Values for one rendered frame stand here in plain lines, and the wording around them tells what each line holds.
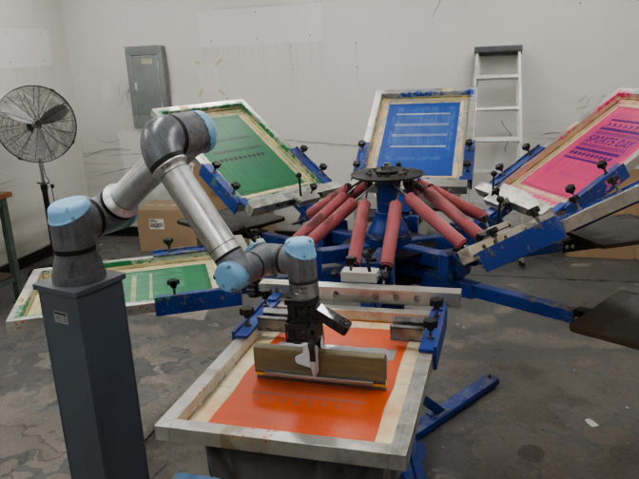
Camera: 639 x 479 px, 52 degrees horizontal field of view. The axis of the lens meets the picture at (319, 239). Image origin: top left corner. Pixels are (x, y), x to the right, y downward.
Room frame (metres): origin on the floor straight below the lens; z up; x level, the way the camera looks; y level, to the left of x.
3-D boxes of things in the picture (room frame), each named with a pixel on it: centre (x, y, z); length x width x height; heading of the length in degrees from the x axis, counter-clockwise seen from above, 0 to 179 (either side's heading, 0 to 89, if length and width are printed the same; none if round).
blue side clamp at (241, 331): (1.95, 0.21, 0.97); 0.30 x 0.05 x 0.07; 163
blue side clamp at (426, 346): (1.79, -0.32, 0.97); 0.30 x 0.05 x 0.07; 163
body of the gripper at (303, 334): (1.58, 0.05, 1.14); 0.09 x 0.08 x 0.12; 74
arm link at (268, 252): (1.62, 0.14, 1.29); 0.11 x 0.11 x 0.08; 59
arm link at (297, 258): (1.58, 0.05, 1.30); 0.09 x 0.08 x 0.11; 59
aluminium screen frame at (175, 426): (1.64, 0.01, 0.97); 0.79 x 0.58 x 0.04; 163
